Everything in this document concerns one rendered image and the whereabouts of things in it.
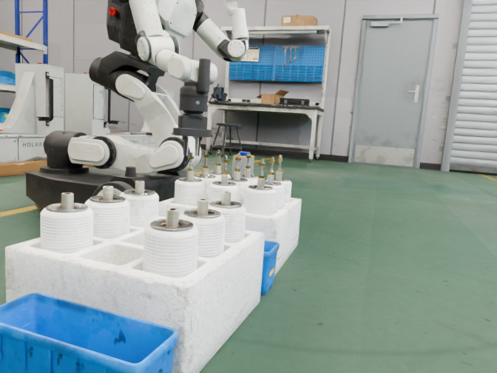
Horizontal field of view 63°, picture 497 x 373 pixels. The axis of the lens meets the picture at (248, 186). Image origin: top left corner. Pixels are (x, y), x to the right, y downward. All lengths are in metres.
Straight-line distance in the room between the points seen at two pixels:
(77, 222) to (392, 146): 5.73
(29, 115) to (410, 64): 4.89
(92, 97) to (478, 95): 4.86
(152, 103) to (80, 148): 0.39
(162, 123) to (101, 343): 1.12
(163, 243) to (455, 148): 5.81
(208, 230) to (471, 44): 5.89
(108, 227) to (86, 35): 7.47
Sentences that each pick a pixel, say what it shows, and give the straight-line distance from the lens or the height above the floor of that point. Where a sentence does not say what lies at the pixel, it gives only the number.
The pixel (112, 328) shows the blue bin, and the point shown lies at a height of 0.10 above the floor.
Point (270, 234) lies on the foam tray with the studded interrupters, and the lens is 1.17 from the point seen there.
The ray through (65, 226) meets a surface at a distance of 0.83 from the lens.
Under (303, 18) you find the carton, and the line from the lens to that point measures 6.24.
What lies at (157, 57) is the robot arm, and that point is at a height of 0.64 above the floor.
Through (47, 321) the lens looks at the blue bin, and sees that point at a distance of 0.82.
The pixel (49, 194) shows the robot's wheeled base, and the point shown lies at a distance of 1.86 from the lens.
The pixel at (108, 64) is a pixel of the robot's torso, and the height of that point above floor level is 0.65.
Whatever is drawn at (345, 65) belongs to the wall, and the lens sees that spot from 6.41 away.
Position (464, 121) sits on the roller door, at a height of 0.70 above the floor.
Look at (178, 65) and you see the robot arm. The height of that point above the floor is 0.60.
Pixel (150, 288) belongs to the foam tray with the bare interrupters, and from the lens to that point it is 0.69.
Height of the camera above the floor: 0.43
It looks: 8 degrees down
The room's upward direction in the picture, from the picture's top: 4 degrees clockwise
